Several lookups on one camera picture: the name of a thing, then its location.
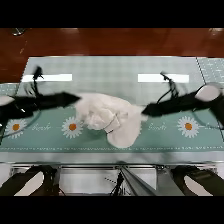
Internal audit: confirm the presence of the silver frame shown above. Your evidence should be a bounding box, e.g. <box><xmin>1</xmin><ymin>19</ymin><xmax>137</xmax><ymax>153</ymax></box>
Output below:
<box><xmin>0</xmin><ymin>161</ymin><xmax>224</xmax><ymax>197</ymax></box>

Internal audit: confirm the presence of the white shirt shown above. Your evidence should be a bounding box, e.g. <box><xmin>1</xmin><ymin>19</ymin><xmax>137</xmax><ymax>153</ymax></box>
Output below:
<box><xmin>74</xmin><ymin>92</ymin><xmax>150</xmax><ymax>150</ymax></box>

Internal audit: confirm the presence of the black cable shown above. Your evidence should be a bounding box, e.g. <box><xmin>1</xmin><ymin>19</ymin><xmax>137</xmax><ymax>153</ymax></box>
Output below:
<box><xmin>104</xmin><ymin>171</ymin><xmax>127</xmax><ymax>197</ymax></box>

